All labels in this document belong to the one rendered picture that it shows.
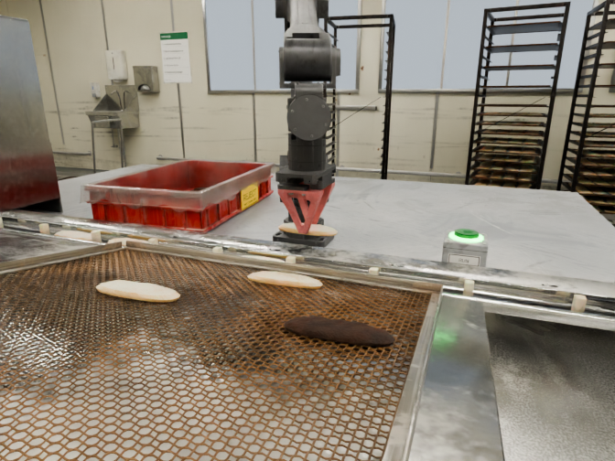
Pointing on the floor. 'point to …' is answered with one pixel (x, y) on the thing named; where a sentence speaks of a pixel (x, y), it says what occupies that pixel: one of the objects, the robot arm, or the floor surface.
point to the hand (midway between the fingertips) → (307, 224)
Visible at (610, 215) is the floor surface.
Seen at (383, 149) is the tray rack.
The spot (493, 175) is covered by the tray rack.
